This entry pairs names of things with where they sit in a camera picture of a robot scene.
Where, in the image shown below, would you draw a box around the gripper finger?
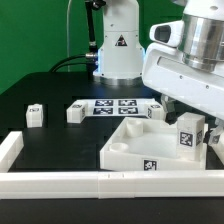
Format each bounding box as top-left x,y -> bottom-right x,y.
206,118 -> 224,146

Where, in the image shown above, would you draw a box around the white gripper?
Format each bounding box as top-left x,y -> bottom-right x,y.
142,20 -> 224,123

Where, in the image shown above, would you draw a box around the white square table top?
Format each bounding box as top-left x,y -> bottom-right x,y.
100,117 -> 207,171

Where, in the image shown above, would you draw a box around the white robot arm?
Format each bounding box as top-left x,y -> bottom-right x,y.
93,0 -> 224,146

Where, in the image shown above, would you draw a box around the AprilTag base sheet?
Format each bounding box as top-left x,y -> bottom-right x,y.
72,98 -> 156,116

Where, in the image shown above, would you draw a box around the white U-shaped obstacle fence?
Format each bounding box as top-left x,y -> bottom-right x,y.
0,131 -> 224,199

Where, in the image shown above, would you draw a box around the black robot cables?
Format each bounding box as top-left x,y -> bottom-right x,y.
49,0 -> 107,73

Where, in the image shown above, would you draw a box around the white thin cable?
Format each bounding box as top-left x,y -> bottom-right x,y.
66,0 -> 73,73

